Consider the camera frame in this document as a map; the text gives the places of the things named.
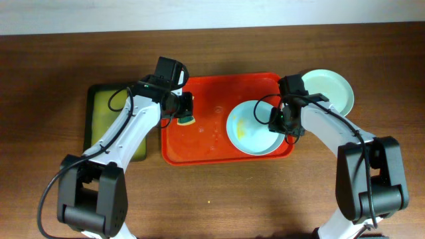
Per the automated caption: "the green and yellow sponge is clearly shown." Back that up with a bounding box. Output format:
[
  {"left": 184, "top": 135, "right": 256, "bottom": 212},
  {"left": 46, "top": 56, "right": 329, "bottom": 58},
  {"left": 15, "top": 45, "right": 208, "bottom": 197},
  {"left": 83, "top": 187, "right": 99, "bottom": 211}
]
[{"left": 177, "top": 116, "right": 195, "bottom": 126}]

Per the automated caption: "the light blue plate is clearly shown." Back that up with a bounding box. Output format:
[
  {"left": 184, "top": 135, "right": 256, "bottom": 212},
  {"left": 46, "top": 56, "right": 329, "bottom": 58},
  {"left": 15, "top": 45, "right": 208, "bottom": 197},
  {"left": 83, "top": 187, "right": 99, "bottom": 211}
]
[{"left": 226, "top": 100, "right": 285, "bottom": 156}]

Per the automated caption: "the green plate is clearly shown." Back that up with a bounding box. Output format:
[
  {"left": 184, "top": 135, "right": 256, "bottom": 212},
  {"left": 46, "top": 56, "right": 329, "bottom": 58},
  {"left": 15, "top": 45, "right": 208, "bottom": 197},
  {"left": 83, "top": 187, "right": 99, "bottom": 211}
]
[{"left": 301, "top": 69, "right": 355, "bottom": 116}]

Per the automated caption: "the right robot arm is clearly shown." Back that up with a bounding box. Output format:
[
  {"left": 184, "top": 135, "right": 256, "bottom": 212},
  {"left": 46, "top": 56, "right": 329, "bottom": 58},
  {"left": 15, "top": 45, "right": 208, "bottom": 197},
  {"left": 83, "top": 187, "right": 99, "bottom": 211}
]
[{"left": 269, "top": 94, "right": 409, "bottom": 238}]

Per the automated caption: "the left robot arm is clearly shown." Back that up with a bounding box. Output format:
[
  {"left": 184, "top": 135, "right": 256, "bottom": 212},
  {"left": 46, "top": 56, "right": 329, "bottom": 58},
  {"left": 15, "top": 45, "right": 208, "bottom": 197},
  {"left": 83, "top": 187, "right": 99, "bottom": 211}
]
[{"left": 55, "top": 82, "right": 193, "bottom": 238}]

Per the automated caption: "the red plastic tray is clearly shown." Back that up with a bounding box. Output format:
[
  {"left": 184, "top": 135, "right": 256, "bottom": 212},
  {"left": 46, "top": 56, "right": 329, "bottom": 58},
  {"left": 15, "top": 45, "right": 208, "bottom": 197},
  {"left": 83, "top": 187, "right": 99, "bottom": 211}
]
[{"left": 161, "top": 72, "right": 295, "bottom": 166}]

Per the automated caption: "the black tray with yellow cloth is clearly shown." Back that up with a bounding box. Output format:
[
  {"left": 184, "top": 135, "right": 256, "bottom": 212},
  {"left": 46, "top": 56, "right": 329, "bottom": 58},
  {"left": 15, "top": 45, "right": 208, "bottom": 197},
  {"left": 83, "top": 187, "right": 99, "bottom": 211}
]
[{"left": 83, "top": 83, "right": 147, "bottom": 163}]

